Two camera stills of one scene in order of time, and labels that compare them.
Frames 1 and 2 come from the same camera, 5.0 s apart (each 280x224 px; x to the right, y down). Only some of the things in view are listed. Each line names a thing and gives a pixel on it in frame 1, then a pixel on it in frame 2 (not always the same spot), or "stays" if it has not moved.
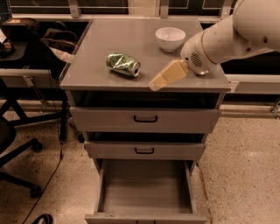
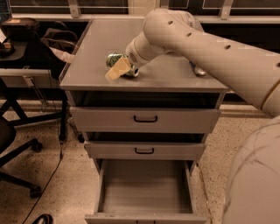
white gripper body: (193, 57) → (135, 53)
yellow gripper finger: (177, 70) → (121, 66)
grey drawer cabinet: (131, 129) stays
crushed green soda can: (124, 64) stays
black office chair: (7, 137) stays
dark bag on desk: (61, 39) stays
